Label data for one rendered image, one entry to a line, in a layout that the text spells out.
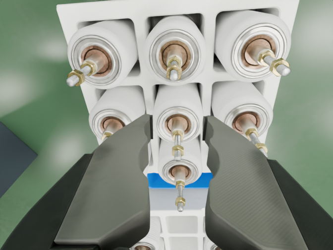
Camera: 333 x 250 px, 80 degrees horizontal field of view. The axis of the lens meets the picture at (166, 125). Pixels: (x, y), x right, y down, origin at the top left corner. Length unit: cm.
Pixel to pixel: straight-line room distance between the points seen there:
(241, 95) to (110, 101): 22
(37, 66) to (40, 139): 27
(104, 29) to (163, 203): 52
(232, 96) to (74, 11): 30
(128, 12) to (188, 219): 66
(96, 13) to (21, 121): 54
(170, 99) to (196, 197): 42
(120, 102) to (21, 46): 41
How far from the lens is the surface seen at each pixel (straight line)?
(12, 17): 69
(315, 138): 82
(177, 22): 31
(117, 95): 39
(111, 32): 33
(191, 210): 66
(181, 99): 34
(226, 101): 36
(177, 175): 41
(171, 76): 22
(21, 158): 87
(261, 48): 30
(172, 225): 78
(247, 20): 32
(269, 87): 44
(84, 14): 40
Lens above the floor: 55
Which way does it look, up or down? 57 degrees down
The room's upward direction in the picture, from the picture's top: 175 degrees counter-clockwise
